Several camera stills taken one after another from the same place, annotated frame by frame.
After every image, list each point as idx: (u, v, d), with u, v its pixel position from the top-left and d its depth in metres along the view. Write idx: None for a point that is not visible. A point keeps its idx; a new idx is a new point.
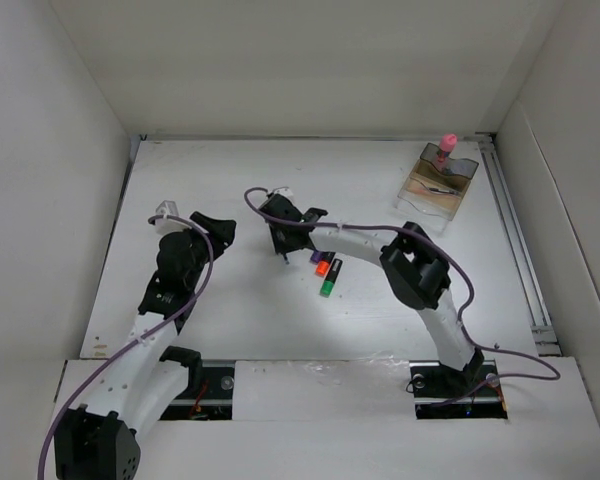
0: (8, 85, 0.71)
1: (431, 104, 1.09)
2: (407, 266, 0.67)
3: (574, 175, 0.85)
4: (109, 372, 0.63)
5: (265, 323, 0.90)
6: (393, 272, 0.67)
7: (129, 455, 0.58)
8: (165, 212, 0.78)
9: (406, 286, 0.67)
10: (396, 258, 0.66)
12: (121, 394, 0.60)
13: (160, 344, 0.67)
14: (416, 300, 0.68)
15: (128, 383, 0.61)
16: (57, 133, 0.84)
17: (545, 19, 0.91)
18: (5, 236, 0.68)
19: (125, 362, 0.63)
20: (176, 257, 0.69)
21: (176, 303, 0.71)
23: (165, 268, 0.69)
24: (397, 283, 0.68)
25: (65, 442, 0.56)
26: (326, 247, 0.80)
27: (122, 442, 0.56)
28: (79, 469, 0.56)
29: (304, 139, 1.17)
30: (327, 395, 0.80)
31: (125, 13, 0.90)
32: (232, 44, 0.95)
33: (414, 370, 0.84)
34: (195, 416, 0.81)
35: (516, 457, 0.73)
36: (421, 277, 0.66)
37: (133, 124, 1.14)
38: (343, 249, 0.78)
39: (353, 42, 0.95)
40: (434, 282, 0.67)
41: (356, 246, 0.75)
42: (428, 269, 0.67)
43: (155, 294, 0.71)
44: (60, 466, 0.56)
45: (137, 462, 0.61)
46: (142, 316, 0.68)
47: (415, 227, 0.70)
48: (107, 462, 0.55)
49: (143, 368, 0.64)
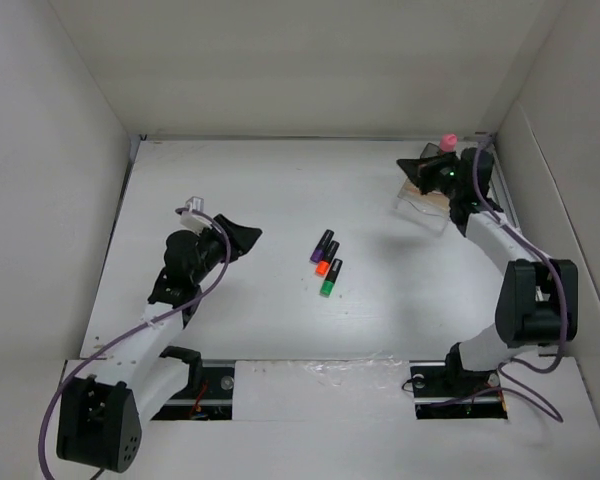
0: (9, 85, 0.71)
1: (432, 105, 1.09)
2: (526, 292, 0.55)
3: (575, 176, 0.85)
4: (120, 347, 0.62)
5: (265, 322, 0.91)
6: (510, 284, 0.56)
7: (131, 434, 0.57)
8: (190, 207, 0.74)
9: (510, 311, 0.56)
10: (525, 275, 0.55)
12: (129, 368, 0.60)
13: (166, 333, 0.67)
14: (505, 329, 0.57)
15: (137, 359, 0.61)
16: (57, 133, 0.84)
17: (544, 20, 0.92)
18: (6, 236, 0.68)
19: (136, 342, 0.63)
20: (179, 253, 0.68)
21: (184, 297, 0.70)
23: (172, 264, 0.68)
24: (505, 301, 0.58)
25: (70, 413, 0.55)
26: (473, 239, 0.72)
27: (128, 414, 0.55)
28: (83, 443, 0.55)
29: (304, 139, 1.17)
30: (328, 394, 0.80)
31: (126, 13, 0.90)
32: (233, 45, 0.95)
33: (414, 370, 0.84)
34: (195, 415, 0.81)
35: (516, 458, 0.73)
36: (530, 315, 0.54)
37: (132, 124, 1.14)
38: (489, 250, 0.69)
39: (354, 41, 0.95)
40: (537, 329, 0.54)
41: (500, 245, 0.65)
42: (545, 317, 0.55)
43: (163, 288, 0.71)
44: (62, 437, 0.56)
45: (138, 444, 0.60)
46: (150, 306, 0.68)
47: (566, 270, 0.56)
48: (110, 433, 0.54)
49: (150, 350, 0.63)
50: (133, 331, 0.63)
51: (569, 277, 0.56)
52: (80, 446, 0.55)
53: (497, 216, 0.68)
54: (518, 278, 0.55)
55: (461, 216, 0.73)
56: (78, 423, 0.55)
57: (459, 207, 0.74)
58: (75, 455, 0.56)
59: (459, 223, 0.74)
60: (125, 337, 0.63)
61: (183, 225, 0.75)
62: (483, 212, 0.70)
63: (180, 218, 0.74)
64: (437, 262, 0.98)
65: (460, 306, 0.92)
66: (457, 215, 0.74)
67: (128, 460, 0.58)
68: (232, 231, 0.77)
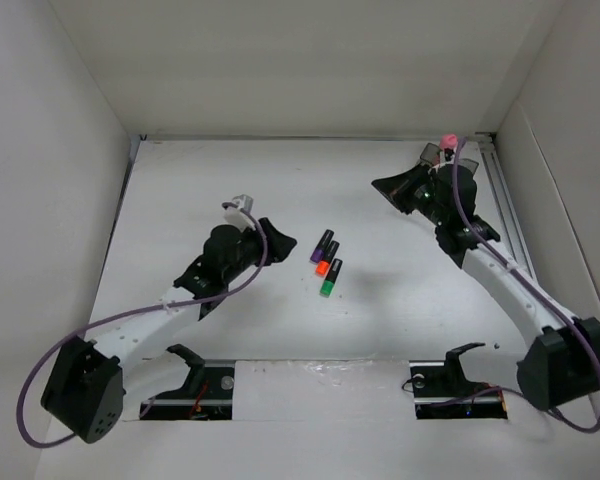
0: (9, 85, 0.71)
1: (432, 105, 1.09)
2: (558, 368, 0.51)
3: (575, 176, 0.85)
4: (129, 323, 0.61)
5: (267, 320, 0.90)
6: (540, 360, 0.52)
7: (109, 409, 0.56)
8: (239, 204, 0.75)
9: (539, 382, 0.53)
10: (557, 355, 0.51)
12: (128, 346, 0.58)
13: (180, 321, 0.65)
14: (535, 395, 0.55)
15: (139, 339, 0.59)
16: (57, 133, 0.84)
17: (544, 20, 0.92)
18: (6, 236, 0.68)
19: (144, 322, 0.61)
20: (225, 245, 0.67)
21: (211, 291, 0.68)
23: (211, 254, 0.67)
24: (531, 367, 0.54)
25: (64, 367, 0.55)
26: (473, 273, 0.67)
27: (113, 388, 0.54)
28: (64, 402, 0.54)
29: (304, 139, 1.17)
30: (329, 394, 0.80)
31: (125, 13, 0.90)
32: (233, 44, 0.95)
33: (414, 370, 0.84)
34: (195, 416, 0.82)
35: (516, 458, 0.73)
36: (563, 388, 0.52)
37: (132, 124, 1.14)
38: (494, 293, 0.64)
39: (354, 41, 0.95)
40: (570, 394, 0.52)
41: (514, 297, 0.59)
42: (575, 381, 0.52)
43: (193, 275, 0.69)
44: (48, 390, 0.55)
45: (114, 421, 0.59)
46: (173, 289, 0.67)
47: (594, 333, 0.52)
48: (91, 400, 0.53)
49: (156, 334, 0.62)
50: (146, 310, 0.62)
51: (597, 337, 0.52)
52: (60, 404, 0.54)
53: (503, 258, 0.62)
54: (550, 356, 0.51)
55: (449, 242, 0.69)
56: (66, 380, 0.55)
57: (445, 233, 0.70)
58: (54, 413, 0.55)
59: (450, 251, 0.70)
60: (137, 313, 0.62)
61: (228, 220, 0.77)
62: (482, 248, 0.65)
63: (226, 213, 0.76)
64: (437, 263, 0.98)
65: (460, 306, 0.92)
66: (445, 243, 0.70)
67: (99, 433, 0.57)
68: (273, 238, 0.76)
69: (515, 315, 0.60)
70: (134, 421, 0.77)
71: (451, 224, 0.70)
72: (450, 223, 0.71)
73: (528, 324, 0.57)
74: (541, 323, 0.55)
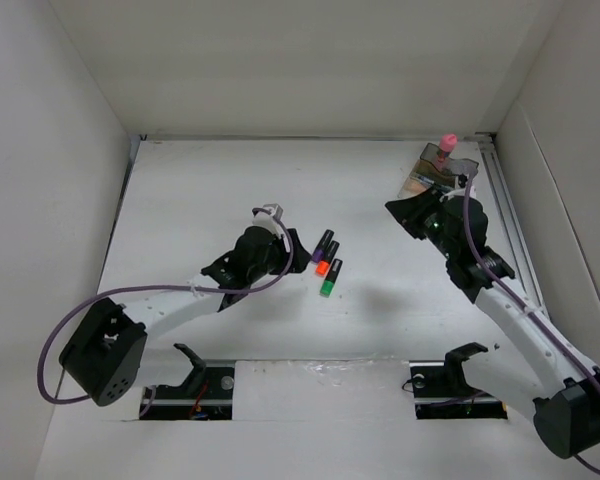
0: (8, 85, 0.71)
1: (432, 106, 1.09)
2: (579, 421, 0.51)
3: (574, 176, 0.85)
4: (160, 296, 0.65)
5: (267, 321, 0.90)
6: (560, 411, 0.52)
7: (123, 377, 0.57)
8: (271, 211, 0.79)
9: (559, 431, 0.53)
10: (578, 408, 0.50)
12: (154, 315, 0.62)
13: (202, 306, 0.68)
14: (554, 441, 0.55)
15: (165, 311, 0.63)
16: (56, 132, 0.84)
17: (543, 20, 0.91)
18: (6, 236, 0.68)
19: (173, 298, 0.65)
20: (256, 243, 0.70)
21: (234, 283, 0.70)
23: (242, 248, 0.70)
24: (552, 417, 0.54)
25: (91, 325, 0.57)
26: (488, 311, 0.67)
27: (133, 355, 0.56)
28: (84, 359, 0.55)
29: (304, 139, 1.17)
30: (328, 394, 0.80)
31: (126, 14, 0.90)
32: (233, 45, 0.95)
33: (414, 371, 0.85)
34: (195, 416, 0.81)
35: (516, 458, 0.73)
36: (583, 438, 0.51)
37: (132, 124, 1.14)
38: (509, 333, 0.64)
39: (354, 42, 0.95)
40: (588, 442, 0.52)
41: (531, 343, 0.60)
42: (598, 430, 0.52)
43: (219, 268, 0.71)
44: (70, 346, 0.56)
45: (124, 389, 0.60)
46: (201, 275, 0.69)
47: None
48: (110, 362, 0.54)
49: (181, 312, 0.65)
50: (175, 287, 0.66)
51: None
52: (80, 360, 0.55)
53: (521, 302, 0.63)
54: (573, 410, 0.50)
55: (464, 279, 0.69)
56: (91, 337, 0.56)
57: (457, 267, 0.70)
58: (71, 369, 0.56)
59: (465, 287, 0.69)
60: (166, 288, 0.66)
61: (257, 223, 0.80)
62: (497, 287, 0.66)
63: (257, 217, 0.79)
64: (438, 263, 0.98)
65: (460, 306, 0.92)
66: (459, 279, 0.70)
67: (108, 399, 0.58)
68: (296, 250, 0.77)
69: (531, 359, 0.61)
70: (134, 421, 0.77)
71: (463, 258, 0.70)
72: (462, 257, 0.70)
73: (547, 373, 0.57)
74: (562, 374, 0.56)
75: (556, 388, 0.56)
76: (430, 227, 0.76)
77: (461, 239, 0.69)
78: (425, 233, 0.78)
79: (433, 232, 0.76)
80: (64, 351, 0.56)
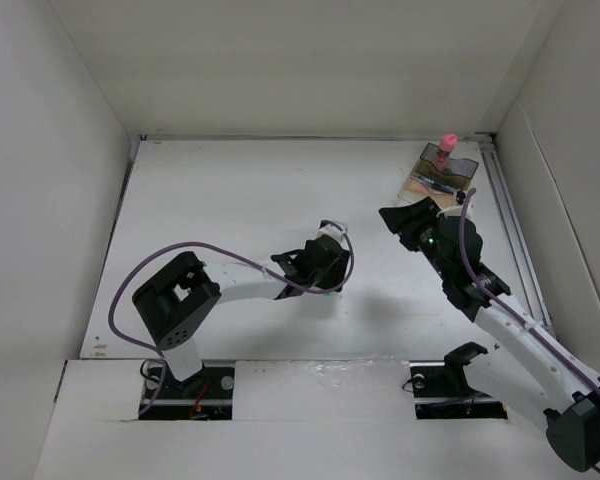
0: (8, 85, 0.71)
1: (432, 105, 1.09)
2: (593, 433, 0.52)
3: (575, 176, 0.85)
4: (235, 265, 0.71)
5: (268, 320, 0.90)
6: (572, 425, 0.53)
7: (186, 329, 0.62)
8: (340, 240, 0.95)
9: (574, 446, 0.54)
10: (589, 419, 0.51)
12: (227, 280, 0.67)
13: (265, 287, 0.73)
14: (571, 455, 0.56)
15: (237, 280, 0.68)
16: (56, 133, 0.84)
17: (543, 20, 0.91)
18: (5, 237, 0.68)
19: (245, 271, 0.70)
20: (329, 248, 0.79)
21: (297, 277, 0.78)
23: (313, 248, 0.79)
24: (564, 431, 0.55)
25: (172, 271, 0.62)
26: (489, 329, 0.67)
27: (202, 311, 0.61)
28: (155, 302, 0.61)
29: (304, 139, 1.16)
30: (329, 394, 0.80)
31: (126, 13, 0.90)
32: (232, 45, 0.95)
33: (414, 370, 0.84)
34: (195, 416, 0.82)
35: (514, 458, 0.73)
36: (599, 450, 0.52)
37: (132, 124, 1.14)
38: (510, 349, 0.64)
39: (353, 41, 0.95)
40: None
41: (536, 360, 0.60)
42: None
43: (287, 261, 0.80)
44: (148, 285, 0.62)
45: (183, 340, 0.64)
46: (272, 261, 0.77)
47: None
48: (181, 310, 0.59)
49: (248, 285, 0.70)
50: (250, 262, 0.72)
51: None
52: (151, 301, 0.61)
53: (522, 319, 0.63)
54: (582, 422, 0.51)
55: (460, 298, 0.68)
56: (168, 282, 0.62)
57: (453, 286, 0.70)
58: (142, 306, 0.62)
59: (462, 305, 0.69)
60: (243, 260, 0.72)
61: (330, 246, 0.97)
62: (495, 305, 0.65)
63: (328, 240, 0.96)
64: None
65: None
66: (455, 297, 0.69)
67: (168, 345, 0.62)
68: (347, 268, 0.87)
69: (536, 374, 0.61)
70: (134, 421, 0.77)
71: (459, 277, 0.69)
72: (459, 277, 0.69)
73: (554, 387, 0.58)
74: (569, 388, 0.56)
75: (564, 402, 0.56)
76: (426, 243, 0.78)
77: (457, 260, 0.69)
78: (419, 246, 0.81)
79: (429, 249, 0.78)
80: (140, 290, 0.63)
